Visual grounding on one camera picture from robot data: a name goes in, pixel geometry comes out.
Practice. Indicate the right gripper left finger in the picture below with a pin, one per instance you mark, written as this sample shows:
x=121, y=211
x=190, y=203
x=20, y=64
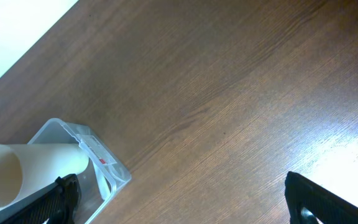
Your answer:
x=56, y=203

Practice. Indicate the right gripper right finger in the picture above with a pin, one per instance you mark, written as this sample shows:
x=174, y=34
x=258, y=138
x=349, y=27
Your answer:
x=308, y=202

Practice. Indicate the cream plastic cup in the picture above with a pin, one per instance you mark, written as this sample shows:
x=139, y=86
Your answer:
x=27, y=168

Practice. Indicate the clear plastic storage container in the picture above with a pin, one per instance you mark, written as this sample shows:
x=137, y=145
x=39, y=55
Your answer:
x=56, y=131

